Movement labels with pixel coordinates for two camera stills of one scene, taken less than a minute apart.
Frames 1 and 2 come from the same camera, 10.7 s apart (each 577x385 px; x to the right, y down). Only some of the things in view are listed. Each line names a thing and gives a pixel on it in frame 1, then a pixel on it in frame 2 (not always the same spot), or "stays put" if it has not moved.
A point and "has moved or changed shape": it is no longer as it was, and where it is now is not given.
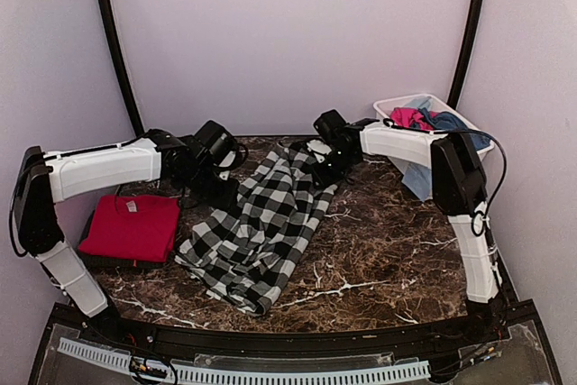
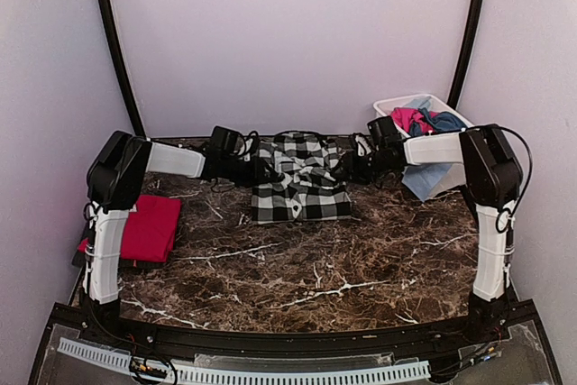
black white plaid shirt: x=242 y=253 has moved or changed shape
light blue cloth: x=418 y=178 stays put
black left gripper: x=225 y=202 → x=256 y=174
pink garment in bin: x=411 y=117 stays put
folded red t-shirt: x=132 y=228 stays put
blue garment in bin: x=446 y=121 stays put
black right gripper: x=325 y=178 → x=352 y=166
